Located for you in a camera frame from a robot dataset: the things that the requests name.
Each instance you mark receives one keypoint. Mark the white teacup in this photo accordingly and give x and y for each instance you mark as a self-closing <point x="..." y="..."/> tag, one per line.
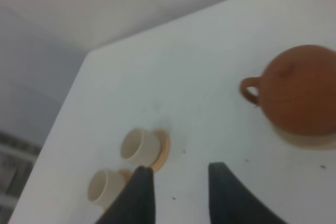
<point x="140" y="147"/>
<point x="104" y="187"/>

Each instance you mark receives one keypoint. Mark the white teacup far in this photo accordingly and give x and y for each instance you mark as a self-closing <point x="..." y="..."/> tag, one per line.
<point x="140" y="147"/>

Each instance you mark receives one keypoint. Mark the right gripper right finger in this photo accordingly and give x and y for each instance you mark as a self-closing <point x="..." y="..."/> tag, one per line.
<point x="231" y="202"/>

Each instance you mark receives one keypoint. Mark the beige round teapot coaster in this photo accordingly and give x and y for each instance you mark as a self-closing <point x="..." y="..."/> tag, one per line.
<point x="323" y="142"/>

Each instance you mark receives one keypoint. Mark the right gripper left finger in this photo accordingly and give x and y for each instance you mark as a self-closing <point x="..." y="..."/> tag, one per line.
<point x="136" y="202"/>

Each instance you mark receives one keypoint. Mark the brown clay teapot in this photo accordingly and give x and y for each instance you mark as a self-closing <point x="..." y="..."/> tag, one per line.
<point x="296" y="91"/>

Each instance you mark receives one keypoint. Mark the white teacup near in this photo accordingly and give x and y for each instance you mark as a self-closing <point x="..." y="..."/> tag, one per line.
<point x="104" y="187"/>

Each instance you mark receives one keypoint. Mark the orange coaster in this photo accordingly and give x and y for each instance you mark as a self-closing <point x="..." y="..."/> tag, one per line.
<point x="165" y="141"/>
<point x="126" y="174"/>

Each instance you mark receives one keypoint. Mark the orange coaster far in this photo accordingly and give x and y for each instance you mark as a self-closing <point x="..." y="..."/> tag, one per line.
<point x="165" y="141"/>

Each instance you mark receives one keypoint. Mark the orange coaster near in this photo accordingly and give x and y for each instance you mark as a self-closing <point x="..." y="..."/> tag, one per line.
<point x="126" y="174"/>

